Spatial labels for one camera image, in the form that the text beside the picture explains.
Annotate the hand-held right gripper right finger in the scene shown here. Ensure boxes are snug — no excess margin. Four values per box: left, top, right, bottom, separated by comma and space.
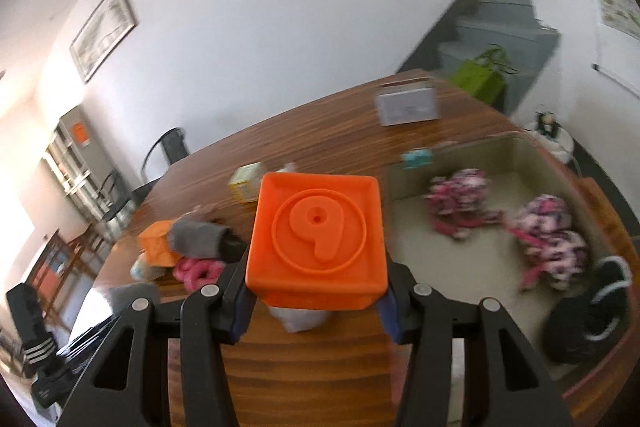
377, 259, 573, 427

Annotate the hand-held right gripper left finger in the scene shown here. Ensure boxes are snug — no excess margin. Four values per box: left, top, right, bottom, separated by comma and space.
57, 252, 258, 427

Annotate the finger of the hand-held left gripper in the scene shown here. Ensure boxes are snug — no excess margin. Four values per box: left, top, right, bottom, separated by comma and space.
60, 314, 122, 364

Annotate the grey sock with striped cuff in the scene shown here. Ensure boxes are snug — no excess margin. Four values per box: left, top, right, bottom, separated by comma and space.
107, 283, 161, 323

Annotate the light grey fuzzy sock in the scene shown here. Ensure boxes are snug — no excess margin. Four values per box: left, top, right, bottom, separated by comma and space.
267, 304, 331, 334

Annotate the pastel plush toy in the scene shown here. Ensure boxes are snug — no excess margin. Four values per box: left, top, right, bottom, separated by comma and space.
130, 257, 166, 282

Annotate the grey sock with black cuff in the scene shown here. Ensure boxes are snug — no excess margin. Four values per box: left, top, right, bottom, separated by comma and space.
167, 219, 248, 265

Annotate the pink tin box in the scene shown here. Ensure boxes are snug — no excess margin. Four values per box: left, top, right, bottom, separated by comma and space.
382, 130, 638, 425

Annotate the small orange toy cube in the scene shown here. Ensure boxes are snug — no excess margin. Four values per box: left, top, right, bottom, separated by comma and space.
137, 221, 181, 268

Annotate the large orange toy cube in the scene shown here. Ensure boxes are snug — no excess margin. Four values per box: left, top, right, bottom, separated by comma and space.
245, 172, 391, 312

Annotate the yellow cardboard box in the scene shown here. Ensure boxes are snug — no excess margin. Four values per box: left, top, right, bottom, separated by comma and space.
228, 162, 265, 202

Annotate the pink leopard print scrunchie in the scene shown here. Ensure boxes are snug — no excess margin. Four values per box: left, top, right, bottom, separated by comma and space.
425, 169, 503, 240
505, 194, 591, 293

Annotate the navy fuzzy sock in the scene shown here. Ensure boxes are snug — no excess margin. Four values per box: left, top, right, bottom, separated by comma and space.
542, 256, 632, 365

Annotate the wooden desk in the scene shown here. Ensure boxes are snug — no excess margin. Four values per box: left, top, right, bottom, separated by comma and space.
67, 68, 640, 427

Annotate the black metal chair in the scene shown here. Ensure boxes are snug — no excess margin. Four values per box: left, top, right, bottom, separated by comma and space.
140, 127, 191, 185
97, 168, 138, 223

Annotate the green binder clip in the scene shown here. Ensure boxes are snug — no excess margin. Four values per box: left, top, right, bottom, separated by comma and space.
401, 148, 435, 170

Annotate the grey glass door cabinet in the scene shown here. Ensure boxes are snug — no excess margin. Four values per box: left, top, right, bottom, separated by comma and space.
42, 104, 136, 228

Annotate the white cardboard box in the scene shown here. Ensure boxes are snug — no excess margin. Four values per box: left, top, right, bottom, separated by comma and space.
375, 77, 441, 128

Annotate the white plastic bucket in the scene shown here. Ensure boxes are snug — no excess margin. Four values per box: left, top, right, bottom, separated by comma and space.
522, 109, 576, 162

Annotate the white power strip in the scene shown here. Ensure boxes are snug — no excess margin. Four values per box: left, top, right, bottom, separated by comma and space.
534, 111, 560, 140

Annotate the green paper bag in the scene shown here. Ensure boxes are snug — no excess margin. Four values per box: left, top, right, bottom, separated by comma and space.
450, 46, 521, 105

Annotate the framed landscape painting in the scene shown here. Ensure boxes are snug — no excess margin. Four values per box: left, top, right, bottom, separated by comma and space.
69, 0, 138, 84

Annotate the grey staircase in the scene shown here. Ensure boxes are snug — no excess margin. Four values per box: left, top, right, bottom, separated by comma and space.
437, 0, 561, 78

